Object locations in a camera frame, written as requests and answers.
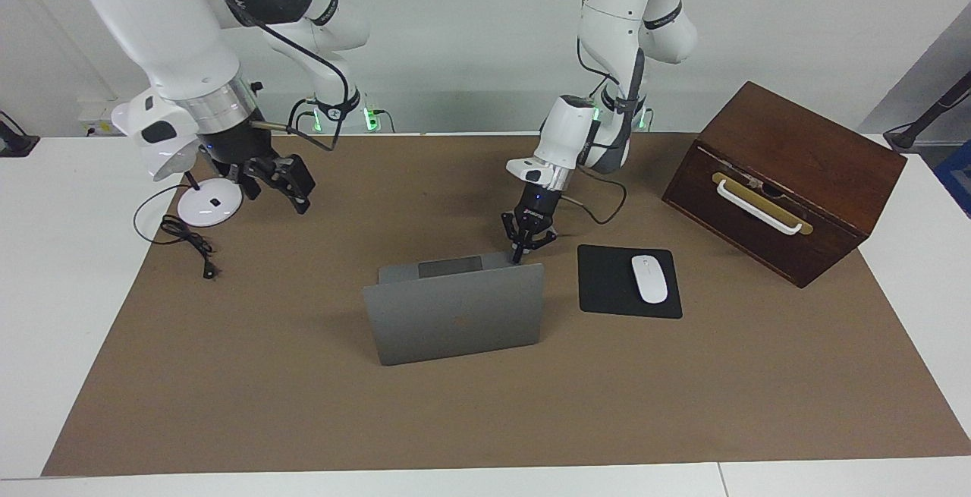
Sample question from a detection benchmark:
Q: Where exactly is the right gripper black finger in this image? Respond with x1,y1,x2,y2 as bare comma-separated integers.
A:
260,153,316,215
220,165,264,202

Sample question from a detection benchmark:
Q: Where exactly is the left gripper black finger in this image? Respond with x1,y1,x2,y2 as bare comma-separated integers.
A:
500,212,529,265
526,225,559,255

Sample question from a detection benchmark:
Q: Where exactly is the silver grey laptop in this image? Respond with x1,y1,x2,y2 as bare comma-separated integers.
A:
363,250,545,366

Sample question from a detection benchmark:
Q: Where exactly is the white desk lamp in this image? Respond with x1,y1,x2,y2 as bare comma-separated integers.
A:
144,144,244,228

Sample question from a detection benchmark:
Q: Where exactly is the black mouse pad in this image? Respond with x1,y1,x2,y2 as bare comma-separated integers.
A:
577,244,683,320

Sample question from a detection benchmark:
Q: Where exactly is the white computer mouse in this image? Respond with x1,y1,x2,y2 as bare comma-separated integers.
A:
631,254,669,305

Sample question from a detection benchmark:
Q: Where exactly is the black stand foot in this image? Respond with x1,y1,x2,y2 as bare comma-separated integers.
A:
0,110,40,158

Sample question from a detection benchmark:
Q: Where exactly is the brown table mat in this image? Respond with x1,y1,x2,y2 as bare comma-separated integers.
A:
42,133,971,477

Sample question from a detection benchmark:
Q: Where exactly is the dark brown wooden box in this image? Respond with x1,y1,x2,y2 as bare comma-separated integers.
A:
661,81,908,289

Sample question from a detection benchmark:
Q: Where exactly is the black tripod leg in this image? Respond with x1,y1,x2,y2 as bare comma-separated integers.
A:
884,72,971,150

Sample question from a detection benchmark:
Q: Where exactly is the blue crate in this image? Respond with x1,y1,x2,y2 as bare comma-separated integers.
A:
933,140,971,219

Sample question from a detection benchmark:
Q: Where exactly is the black arm base cable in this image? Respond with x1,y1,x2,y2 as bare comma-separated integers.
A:
287,99,319,135

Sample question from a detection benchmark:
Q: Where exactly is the black lamp power cable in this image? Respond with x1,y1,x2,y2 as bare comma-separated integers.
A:
134,182,219,281

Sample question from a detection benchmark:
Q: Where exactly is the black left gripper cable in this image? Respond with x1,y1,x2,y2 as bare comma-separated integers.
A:
565,171,629,226

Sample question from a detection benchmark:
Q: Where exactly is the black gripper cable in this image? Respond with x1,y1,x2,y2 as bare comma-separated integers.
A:
196,0,351,150
565,171,629,226

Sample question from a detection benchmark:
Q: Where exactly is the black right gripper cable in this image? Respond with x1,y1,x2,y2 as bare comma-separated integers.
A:
196,0,351,150

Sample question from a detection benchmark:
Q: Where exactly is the white wall socket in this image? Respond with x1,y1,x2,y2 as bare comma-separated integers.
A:
77,99,122,137

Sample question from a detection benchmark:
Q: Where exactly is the brass handle plate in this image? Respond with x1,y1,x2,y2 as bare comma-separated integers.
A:
712,171,814,237

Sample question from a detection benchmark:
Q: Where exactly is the white box handle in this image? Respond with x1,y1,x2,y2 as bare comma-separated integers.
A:
716,178,805,237

